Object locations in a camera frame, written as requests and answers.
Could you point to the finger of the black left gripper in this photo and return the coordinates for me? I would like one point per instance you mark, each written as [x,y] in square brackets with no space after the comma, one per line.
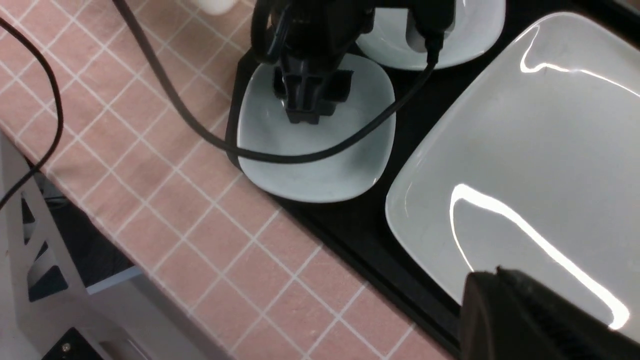
[311,88]

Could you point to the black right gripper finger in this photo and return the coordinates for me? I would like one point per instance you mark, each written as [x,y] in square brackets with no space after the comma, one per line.
[508,315]

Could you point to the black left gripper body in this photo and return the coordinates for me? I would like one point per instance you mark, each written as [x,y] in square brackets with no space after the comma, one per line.
[325,29]

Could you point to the white small bowl tray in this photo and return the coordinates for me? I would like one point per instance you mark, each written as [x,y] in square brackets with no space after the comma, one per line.
[264,127]
[395,43]

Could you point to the large white square plate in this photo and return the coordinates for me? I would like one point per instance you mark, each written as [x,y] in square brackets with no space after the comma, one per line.
[535,167]

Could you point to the black serving tray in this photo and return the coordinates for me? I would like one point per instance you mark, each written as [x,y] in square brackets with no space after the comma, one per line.
[354,229]

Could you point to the pink checkered tablecloth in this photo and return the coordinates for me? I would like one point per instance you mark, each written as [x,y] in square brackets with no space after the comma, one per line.
[240,267]

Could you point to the grey metal table frame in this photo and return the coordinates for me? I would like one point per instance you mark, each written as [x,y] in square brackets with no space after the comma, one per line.
[124,317]

